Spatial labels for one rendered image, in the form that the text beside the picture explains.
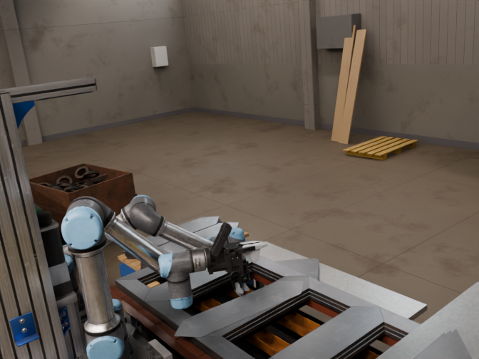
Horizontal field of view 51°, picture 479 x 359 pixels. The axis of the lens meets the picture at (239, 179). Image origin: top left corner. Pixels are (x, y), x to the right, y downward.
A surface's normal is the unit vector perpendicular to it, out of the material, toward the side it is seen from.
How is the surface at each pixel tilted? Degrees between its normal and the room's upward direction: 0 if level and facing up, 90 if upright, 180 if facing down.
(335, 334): 0
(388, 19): 90
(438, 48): 90
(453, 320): 0
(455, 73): 90
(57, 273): 90
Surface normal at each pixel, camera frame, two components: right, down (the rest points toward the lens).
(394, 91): -0.79, 0.25
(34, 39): 0.61, 0.18
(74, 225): 0.19, 0.14
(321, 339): -0.09, -0.95
